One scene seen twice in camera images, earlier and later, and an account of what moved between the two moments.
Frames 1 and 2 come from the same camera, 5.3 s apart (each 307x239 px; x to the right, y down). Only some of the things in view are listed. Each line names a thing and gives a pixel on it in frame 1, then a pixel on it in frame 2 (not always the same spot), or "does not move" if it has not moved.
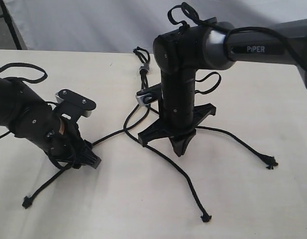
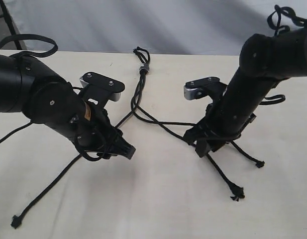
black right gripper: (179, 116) to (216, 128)
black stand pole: (6, 16) does not move
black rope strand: (269, 162) to (146, 59)
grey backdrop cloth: (124, 26) does not move
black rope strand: (28, 201) to (16, 219)
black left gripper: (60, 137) to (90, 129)
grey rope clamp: (144, 66) does not move
